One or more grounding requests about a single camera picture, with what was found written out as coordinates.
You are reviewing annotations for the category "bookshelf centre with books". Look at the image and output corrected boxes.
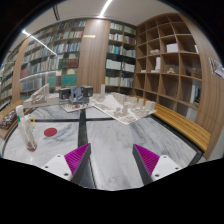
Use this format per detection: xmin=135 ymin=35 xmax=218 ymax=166
xmin=105 ymin=21 xmax=136 ymax=95

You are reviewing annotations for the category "clear plastic water bottle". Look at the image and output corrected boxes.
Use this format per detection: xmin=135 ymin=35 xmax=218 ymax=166
xmin=16 ymin=105 xmax=37 ymax=152

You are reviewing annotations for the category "brown model on bench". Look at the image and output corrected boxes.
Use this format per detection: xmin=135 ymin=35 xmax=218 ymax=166
xmin=0 ymin=110 xmax=17 ymax=130

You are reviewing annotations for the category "white city architectural model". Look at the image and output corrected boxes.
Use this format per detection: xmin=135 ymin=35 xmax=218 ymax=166
xmin=90 ymin=84 xmax=156 ymax=125

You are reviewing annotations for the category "white box on shelf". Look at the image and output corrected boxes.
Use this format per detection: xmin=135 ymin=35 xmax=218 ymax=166
xmin=166 ymin=43 xmax=178 ymax=53

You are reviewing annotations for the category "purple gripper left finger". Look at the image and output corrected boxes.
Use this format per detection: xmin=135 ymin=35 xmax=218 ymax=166
xmin=42 ymin=143 xmax=96 ymax=190

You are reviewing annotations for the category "red round coaster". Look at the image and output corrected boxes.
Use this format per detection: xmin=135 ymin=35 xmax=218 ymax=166
xmin=44 ymin=128 xmax=57 ymax=137

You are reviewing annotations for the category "wooden bench right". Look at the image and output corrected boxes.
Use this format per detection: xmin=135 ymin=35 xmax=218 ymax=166
xmin=153 ymin=103 xmax=211 ymax=153

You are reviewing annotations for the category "glass-front bookshelf left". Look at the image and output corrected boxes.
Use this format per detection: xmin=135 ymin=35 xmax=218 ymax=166
xmin=0 ymin=19 xmax=87 ymax=111

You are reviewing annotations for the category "dark grey building model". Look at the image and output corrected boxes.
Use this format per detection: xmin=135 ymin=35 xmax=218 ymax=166
xmin=59 ymin=85 xmax=93 ymax=112

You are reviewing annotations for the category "wooden cubby shelf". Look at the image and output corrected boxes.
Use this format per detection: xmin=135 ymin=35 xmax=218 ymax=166
xmin=134 ymin=13 xmax=202 ymax=121

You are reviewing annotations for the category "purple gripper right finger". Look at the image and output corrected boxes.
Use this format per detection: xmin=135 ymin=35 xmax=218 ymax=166
xmin=132 ymin=143 xmax=183 ymax=186

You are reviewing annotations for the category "wall poster right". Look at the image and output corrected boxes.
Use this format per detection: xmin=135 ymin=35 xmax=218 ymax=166
xmin=209 ymin=58 xmax=224 ymax=80

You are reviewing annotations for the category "white angular building model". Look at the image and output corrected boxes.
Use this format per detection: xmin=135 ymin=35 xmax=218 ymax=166
xmin=23 ymin=84 xmax=60 ymax=108

